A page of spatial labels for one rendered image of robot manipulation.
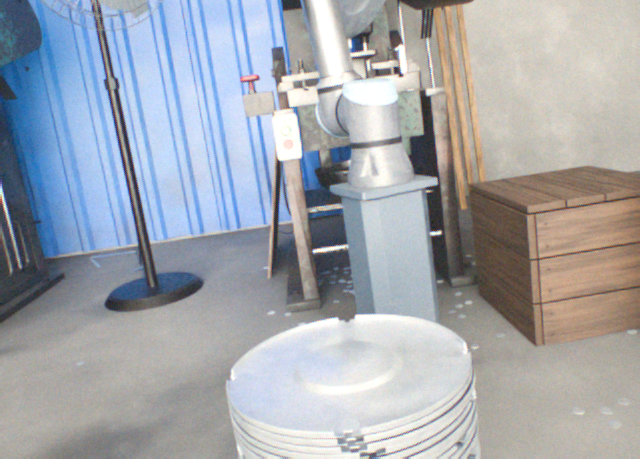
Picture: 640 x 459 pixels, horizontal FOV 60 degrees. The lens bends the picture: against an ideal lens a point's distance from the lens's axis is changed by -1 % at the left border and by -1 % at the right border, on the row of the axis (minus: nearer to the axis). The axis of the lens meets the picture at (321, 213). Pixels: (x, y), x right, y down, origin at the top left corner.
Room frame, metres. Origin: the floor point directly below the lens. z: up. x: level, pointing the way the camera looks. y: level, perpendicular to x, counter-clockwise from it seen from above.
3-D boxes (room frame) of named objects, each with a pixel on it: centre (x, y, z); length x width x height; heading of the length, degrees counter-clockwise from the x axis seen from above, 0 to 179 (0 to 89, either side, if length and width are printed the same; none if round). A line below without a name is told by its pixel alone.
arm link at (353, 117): (1.27, -0.14, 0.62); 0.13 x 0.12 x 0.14; 21
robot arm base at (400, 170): (1.27, -0.15, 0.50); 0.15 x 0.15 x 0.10
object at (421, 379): (0.62, 0.00, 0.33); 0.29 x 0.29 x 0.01
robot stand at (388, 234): (1.27, -0.15, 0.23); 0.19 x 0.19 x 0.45; 20
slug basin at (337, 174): (2.05, -0.16, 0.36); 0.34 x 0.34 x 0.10
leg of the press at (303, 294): (2.19, 0.11, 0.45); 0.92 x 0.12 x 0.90; 1
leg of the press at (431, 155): (2.20, -0.43, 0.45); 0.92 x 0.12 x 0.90; 1
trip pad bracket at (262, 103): (1.82, 0.14, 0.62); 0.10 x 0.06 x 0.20; 91
